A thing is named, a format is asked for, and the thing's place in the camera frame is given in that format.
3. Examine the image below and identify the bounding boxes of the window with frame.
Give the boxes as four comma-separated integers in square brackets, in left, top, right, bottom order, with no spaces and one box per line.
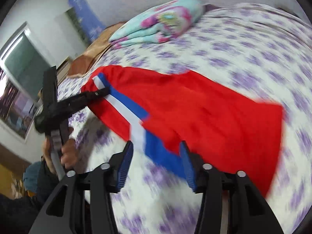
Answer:
[1,22,51,103]

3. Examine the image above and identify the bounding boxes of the folded floral teal blanket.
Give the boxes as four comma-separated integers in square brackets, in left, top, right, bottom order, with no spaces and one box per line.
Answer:
[109,0,205,49]

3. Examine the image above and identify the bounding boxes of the blue wall poster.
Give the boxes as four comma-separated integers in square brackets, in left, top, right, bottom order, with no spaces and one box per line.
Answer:
[68,0,105,43]

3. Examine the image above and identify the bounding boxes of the purple floral bed sheet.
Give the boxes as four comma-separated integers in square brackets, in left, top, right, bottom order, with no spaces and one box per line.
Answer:
[58,3,311,233]

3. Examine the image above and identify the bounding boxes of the red pants with stripes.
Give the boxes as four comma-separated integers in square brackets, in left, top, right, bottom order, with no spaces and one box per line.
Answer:
[81,65,284,195]

